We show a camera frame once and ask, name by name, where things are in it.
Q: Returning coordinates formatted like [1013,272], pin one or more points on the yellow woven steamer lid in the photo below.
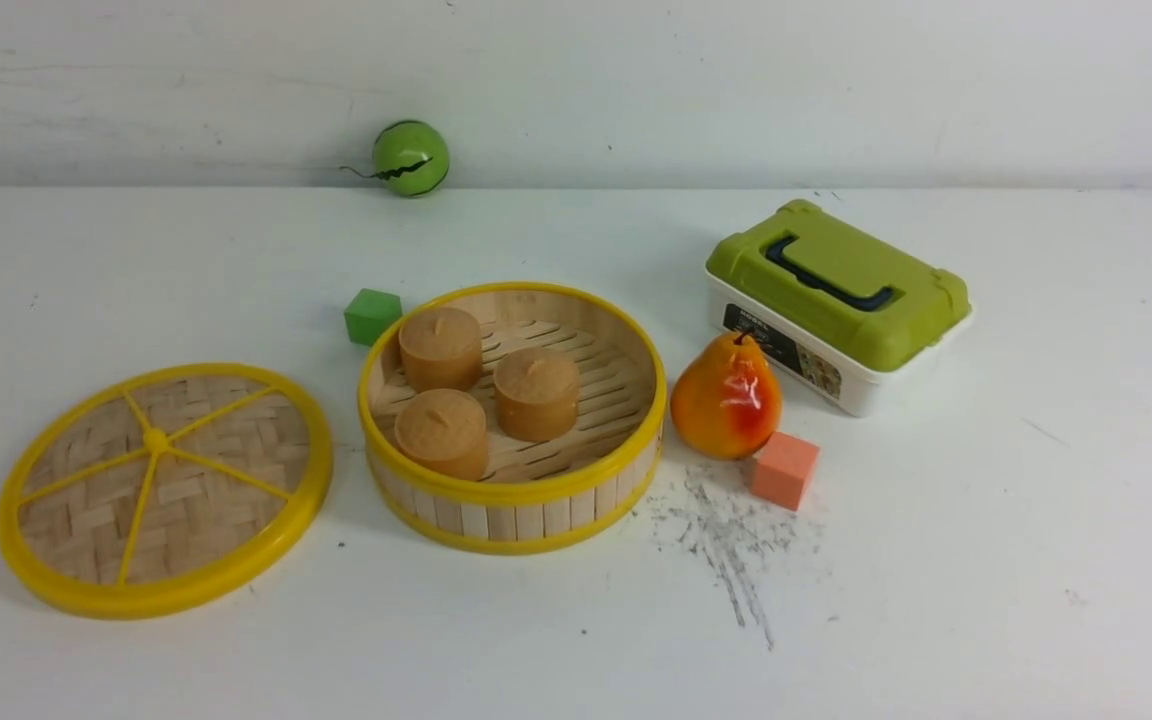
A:
[166,491]

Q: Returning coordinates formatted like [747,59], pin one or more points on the yellow bamboo steamer basket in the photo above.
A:
[535,497]

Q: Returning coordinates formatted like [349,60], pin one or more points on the brown toy dumpling right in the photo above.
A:
[536,394]

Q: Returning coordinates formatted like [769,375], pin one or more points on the brown toy dumpling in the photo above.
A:
[444,430]
[536,394]
[441,348]

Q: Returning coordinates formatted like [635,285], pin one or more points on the brown toy dumpling back left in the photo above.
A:
[441,348]

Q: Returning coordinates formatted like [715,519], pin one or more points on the brown toy dumpling front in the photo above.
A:
[444,430]

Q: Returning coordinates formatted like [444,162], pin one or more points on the orange yellow toy pear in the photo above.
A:
[727,402]

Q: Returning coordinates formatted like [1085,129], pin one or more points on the green cube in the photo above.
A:
[371,313]

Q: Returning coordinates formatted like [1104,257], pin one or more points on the salmon pink cube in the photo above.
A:
[784,471]

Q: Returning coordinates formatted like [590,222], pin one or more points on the green striped ball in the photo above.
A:
[410,157]

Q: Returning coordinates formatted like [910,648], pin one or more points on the green white storage box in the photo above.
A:
[857,320]

